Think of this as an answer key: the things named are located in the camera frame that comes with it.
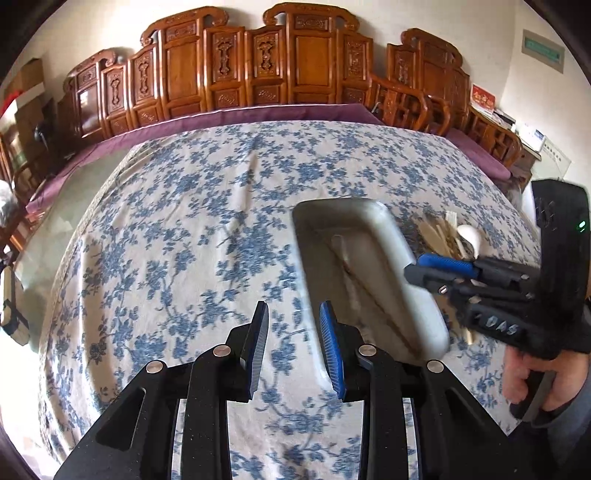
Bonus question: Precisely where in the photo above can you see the person's right hand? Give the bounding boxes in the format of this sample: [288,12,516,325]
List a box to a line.
[502,346,590,412]

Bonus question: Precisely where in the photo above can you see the white ceramic spoon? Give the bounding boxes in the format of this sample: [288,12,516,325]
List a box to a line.
[457,224,483,259]

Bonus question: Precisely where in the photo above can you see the wooden side table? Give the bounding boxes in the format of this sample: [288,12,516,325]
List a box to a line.
[509,145,541,191]

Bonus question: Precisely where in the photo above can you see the light bamboo chopstick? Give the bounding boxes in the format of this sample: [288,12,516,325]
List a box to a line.
[418,220,457,259]

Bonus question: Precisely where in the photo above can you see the white wall breaker box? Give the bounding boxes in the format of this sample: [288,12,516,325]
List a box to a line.
[535,137,571,180]

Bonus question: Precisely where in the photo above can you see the purple sofa cushion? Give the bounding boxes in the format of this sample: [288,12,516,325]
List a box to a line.
[25,103,385,216]

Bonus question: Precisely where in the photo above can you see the carved wooden armchair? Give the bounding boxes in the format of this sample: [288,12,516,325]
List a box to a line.
[386,28,522,167]

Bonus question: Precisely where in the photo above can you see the rectangular metal tray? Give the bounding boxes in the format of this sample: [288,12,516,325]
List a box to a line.
[293,198,450,364]

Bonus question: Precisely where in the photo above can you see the purple armchair cushion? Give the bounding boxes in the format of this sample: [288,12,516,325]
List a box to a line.
[446,129,511,181]

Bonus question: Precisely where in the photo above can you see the dark wooden chopstick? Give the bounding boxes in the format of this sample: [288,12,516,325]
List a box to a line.
[344,270,422,363]

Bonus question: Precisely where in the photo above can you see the stacked cardboard boxes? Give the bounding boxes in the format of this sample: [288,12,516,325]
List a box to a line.
[1,58,45,162]

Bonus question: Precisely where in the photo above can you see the white plastic fork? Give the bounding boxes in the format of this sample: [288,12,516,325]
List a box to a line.
[445,210,463,256]

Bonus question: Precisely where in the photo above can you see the blue floral tablecloth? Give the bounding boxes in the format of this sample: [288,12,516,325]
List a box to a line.
[39,121,539,479]

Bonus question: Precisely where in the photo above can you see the grey wall electrical panel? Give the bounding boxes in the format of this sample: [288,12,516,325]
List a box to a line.
[521,30,565,73]

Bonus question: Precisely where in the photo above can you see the carved wooden sofa bench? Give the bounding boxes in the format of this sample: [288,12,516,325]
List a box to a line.
[55,2,431,149]

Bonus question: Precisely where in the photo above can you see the red greeting card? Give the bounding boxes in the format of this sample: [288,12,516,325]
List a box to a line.
[471,83,496,113]

